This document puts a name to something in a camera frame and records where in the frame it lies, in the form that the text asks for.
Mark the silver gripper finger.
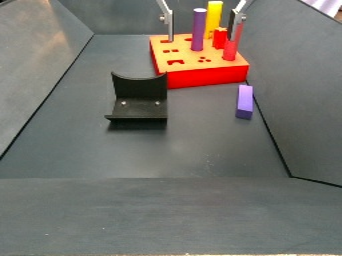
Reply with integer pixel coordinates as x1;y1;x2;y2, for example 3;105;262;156
227;0;247;41
156;0;174;42

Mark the purple rectangular block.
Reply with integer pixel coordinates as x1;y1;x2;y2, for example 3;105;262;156
235;85;254;120

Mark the red peg board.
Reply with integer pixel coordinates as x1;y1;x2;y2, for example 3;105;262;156
150;34;250;89

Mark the black curved fixture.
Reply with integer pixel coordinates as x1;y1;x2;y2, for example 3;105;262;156
106;72;168;121

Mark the small red star peg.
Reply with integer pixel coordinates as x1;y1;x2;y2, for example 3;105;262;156
213;27;227;49

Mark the yellow forked peg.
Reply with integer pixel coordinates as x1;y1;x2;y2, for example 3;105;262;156
204;1;223;39

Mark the purple cylinder peg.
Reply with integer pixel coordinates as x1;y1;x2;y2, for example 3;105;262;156
191;8;207;51

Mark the red hexagonal peg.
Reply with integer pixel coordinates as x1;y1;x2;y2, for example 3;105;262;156
223;24;243;61

